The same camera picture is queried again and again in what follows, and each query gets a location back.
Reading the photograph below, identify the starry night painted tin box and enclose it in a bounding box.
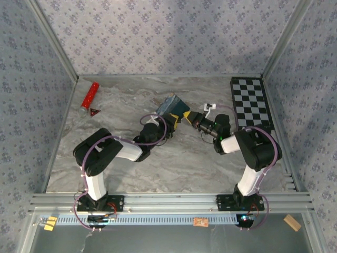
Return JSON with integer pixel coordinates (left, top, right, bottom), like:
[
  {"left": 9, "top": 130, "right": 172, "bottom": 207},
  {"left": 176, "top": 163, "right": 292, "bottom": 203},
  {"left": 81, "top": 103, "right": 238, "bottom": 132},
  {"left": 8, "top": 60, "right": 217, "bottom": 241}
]
[{"left": 155, "top": 92, "right": 191, "bottom": 124}]

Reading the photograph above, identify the black and grey checkerboard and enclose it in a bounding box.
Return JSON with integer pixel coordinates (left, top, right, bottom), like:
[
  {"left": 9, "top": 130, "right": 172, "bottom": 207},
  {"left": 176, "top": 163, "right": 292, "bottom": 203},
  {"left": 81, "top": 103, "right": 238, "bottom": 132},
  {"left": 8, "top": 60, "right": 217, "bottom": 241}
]
[{"left": 230, "top": 76, "right": 275, "bottom": 135}]

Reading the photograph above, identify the red glitter tube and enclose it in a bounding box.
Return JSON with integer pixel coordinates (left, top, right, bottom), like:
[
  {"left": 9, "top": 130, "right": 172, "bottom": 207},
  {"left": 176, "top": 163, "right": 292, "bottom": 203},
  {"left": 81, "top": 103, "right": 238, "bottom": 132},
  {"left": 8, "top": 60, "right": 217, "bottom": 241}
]
[{"left": 80, "top": 82, "right": 101, "bottom": 116}]

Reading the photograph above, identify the right controller board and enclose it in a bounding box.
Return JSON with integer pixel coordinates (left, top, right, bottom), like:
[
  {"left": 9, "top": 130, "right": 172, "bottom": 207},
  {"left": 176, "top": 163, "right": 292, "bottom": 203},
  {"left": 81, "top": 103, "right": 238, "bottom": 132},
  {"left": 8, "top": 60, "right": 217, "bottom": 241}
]
[{"left": 235, "top": 213, "right": 256, "bottom": 228}]

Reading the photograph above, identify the controller board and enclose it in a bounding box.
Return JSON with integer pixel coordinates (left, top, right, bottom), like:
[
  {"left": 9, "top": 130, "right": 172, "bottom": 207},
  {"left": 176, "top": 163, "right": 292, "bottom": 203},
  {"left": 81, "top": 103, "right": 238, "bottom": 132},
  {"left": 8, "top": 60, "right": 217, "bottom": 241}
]
[
  {"left": 87, "top": 213, "right": 118, "bottom": 228},
  {"left": 235, "top": 213, "right": 256, "bottom": 228}
]

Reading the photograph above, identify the small orange label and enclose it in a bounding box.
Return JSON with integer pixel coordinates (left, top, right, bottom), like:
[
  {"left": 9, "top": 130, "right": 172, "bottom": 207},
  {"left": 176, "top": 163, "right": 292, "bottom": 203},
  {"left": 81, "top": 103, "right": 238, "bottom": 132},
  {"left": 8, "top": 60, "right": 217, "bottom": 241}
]
[{"left": 193, "top": 217, "right": 209, "bottom": 228}]

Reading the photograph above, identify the left controller board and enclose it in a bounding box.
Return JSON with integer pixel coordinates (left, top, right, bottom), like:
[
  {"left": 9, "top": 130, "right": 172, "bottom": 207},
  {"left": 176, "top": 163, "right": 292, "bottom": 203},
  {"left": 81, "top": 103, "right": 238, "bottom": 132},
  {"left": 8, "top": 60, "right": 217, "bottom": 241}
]
[{"left": 87, "top": 213, "right": 118, "bottom": 228}]

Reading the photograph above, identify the wooden block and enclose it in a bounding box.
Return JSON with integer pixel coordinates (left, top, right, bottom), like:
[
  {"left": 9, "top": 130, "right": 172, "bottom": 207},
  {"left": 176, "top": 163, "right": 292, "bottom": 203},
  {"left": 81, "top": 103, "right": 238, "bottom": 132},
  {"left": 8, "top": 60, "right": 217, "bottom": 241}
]
[{"left": 283, "top": 214, "right": 302, "bottom": 232}]

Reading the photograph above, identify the yellow tape piece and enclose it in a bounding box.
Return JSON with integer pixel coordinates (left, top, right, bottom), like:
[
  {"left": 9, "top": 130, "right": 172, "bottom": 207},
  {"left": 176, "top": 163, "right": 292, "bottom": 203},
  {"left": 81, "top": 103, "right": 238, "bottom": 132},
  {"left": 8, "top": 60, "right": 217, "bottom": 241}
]
[{"left": 43, "top": 216, "right": 58, "bottom": 232}]

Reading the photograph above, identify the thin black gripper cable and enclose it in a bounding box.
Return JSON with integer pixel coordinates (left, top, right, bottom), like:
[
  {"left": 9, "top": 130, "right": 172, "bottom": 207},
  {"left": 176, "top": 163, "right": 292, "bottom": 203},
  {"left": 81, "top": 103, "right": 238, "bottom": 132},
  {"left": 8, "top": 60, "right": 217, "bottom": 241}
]
[{"left": 201, "top": 131, "right": 215, "bottom": 144}]

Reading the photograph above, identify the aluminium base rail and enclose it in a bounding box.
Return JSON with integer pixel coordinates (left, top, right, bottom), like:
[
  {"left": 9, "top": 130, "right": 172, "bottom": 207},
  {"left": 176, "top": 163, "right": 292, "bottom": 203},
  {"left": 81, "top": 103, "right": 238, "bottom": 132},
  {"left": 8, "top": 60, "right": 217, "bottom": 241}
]
[{"left": 29, "top": 192, "right": 315, "bottom": 214}]

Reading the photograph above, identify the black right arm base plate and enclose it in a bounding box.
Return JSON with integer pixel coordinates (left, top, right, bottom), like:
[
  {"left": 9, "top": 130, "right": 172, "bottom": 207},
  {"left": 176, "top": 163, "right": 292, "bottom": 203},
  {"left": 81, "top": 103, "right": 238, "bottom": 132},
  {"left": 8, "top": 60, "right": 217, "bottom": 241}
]
[{"left": 216, "top": 194, "right": 265, "bottom": 212}]

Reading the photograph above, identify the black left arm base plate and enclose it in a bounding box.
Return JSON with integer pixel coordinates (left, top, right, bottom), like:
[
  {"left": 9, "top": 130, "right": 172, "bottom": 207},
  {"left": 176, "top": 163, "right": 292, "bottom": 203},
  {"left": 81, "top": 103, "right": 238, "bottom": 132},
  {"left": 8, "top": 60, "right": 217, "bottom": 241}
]
[{"left": 76, "top": 194, "right": 125, "bottom": 212}]

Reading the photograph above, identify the slotted blue-white cable duct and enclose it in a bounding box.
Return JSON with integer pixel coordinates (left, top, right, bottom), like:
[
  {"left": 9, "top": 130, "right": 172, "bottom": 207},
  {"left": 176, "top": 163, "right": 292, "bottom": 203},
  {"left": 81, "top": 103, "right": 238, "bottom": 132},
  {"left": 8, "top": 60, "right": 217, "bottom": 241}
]
[{"left": 54, "top": 212, "right": 242, "bottom": 226}]

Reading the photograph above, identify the aluminium frame post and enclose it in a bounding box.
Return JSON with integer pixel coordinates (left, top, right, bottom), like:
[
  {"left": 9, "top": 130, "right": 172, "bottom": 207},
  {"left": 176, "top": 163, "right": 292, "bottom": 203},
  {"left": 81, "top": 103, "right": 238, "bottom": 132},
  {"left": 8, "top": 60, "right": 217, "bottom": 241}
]
[
  {"left": 262, "top": 0, "right": 315, "bottom": 79},
  {"left": 27, "top": 0, "right": 80, "bottom": 81}
]

